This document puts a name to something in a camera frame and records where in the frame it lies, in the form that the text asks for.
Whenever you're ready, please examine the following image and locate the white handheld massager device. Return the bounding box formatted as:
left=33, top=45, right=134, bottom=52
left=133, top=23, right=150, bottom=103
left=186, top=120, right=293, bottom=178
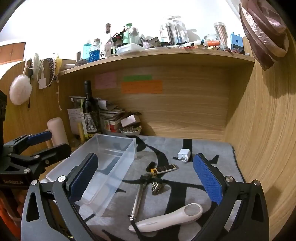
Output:
left=135, top=203, right=203, bottom=233

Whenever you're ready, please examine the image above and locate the white power adapter plug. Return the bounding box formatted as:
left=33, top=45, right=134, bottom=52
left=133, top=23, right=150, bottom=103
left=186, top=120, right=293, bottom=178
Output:
left=173, top=149, right=191, bottom=163

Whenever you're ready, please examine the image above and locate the black gold perfume tube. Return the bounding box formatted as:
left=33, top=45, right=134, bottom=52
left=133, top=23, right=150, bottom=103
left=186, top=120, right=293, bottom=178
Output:
left=151, top=164, right=177, bottom=176

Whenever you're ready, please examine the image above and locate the silver telescopic selfie stick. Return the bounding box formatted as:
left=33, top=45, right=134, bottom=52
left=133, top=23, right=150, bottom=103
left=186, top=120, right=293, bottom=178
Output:
left=129, top=174, right=149, bottom=221

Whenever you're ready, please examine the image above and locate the clear plastic storage bin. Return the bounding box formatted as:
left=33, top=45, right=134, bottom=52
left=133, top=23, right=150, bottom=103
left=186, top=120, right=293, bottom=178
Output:
left=46, top=134, right=137, bottom=216

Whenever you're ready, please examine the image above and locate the white fluffy pompom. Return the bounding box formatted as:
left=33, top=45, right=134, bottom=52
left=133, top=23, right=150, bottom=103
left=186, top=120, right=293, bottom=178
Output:
left=9, top=75, right=33, bottom=105

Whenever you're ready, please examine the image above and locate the white paper note sheet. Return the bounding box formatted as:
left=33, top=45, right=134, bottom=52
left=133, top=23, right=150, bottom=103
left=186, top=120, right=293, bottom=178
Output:
left=67, top=108, right=83, bottom=135

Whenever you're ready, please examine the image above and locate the dark wine bottle elephant label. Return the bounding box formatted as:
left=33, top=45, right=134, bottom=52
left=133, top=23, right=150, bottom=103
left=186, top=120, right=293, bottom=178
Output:
left=82, top=80, right=101, bottom=138

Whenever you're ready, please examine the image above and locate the stack of books and papers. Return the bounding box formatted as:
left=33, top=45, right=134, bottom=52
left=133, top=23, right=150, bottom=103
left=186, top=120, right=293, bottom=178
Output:
left=97, top=98, right=128, bottom=134

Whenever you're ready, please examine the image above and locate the white bowl of trinkets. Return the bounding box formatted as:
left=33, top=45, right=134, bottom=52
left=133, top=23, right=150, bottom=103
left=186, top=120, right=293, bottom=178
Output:
left=119, top=126, right=142, bottom=136

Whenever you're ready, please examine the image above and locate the small white card box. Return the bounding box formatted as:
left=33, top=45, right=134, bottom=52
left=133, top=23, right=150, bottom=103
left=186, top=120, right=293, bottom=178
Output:
left=120, top=114, right=140, bottom=127

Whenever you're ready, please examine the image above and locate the pink sticky note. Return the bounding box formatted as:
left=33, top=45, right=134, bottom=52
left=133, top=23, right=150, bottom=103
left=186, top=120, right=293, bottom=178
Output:
left=95, top=72, right=117, bottom=90

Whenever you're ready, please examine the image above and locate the orange sticky note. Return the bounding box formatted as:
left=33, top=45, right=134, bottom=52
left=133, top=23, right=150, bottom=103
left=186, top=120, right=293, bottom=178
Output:
left=121, top=80, right=163, bottom=94

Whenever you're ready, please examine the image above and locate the blue patterned glass jar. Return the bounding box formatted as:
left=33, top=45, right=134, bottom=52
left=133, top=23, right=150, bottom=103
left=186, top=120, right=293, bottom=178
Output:
left=89, top=38, right=100, bottom=62

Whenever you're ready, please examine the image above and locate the wooden shelf board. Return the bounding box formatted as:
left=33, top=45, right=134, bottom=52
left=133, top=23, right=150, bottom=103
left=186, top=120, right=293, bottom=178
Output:
left=59, top=48, right=255, bottom=77

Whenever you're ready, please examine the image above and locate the green sticky note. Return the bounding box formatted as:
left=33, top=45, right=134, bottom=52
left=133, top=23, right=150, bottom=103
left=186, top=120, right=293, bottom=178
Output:
left=123, top=74, right=153, bottom=82

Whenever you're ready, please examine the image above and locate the white tray on shelf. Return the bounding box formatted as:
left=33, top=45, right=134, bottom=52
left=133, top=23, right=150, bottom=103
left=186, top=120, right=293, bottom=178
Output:
left=116, top=43, right=145, bottom=55

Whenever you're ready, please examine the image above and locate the blue box on shelf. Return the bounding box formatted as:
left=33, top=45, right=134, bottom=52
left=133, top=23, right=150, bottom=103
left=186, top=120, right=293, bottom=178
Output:
left=230, top=33, right=244, bottom=51

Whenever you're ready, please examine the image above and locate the clear jar with straws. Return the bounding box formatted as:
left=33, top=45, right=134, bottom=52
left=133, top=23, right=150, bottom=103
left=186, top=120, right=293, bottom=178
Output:
left=214, top=22, right=228, bottom=49

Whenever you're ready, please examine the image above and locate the brown hanging fabric bag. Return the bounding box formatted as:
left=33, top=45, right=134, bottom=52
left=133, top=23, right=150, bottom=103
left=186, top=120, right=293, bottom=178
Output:
left=239, top=0, right=289, bottom=70

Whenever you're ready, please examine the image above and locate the pink mug with handle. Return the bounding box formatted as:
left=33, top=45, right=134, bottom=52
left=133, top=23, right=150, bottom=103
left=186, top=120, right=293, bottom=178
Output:
left=47, top=118, right=69, bottom=146

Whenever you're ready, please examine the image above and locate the white charger hanging on wall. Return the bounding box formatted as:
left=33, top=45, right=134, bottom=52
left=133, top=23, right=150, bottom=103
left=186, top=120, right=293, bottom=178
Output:
left=39, top=78, right=46, bottom=89

